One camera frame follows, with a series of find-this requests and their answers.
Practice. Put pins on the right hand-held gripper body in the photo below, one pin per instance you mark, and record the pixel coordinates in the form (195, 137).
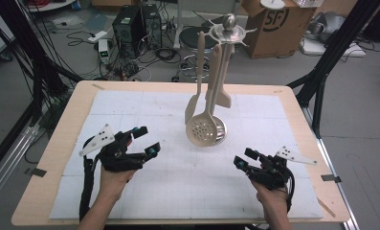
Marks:
(272, 175)

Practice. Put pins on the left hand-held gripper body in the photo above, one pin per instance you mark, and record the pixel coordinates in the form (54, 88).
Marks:
(117, 159)

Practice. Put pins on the beige perforated skimmer spoon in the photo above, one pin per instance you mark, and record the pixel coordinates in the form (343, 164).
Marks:
(203, 131)

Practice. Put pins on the beige slotted turner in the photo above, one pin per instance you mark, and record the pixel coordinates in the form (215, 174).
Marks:
(224, 99)

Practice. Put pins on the beige solid spatula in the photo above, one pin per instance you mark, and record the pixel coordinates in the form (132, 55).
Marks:
(199, 64)

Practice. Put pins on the metal utensil stand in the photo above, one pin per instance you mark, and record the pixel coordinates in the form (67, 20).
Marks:
(229, 21)

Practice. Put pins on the person's left hand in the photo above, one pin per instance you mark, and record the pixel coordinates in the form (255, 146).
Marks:
(114, 187)

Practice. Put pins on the person's right hand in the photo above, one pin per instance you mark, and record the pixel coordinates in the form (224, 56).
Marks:
(273, 204)

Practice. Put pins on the white gridded mat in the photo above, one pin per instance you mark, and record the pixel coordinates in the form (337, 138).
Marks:
(184, 185)

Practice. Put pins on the black tape strip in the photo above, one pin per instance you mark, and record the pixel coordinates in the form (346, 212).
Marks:
(37, 172)
(331, 178)

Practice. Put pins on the brown tape strip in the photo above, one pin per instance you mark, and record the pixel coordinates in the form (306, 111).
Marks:
(98, 86)
(326, 207)

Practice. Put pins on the white device green display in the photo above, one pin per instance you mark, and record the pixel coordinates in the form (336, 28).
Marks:
(104, 51)

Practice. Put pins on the large black computer tower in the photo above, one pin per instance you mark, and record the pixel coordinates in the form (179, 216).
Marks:
(127, 28)

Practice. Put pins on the white power strip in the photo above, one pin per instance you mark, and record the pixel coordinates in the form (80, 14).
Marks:
(97, 36)

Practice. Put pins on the black round stool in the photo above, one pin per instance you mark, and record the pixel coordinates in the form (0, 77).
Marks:
(187, 38)

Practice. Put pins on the slim black computer tower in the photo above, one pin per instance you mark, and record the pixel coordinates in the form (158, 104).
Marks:
(152, 25)

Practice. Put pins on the cardboard box round black logo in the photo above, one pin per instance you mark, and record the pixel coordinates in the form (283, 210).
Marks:
(273, 35)

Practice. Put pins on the white flat board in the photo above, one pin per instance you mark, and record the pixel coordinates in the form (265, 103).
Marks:
(331, 49)

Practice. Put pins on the grey bag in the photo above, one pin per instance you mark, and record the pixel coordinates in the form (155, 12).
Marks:
(328, 25)

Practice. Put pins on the white round disc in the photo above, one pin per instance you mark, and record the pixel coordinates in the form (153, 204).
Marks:
(272, 4)

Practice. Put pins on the aluminium rail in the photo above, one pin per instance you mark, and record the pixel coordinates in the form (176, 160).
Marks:
(9, 159)
(334, 172)

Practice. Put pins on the black frame stand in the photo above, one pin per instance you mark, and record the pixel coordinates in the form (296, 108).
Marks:
(28, 41)
(334, 48)

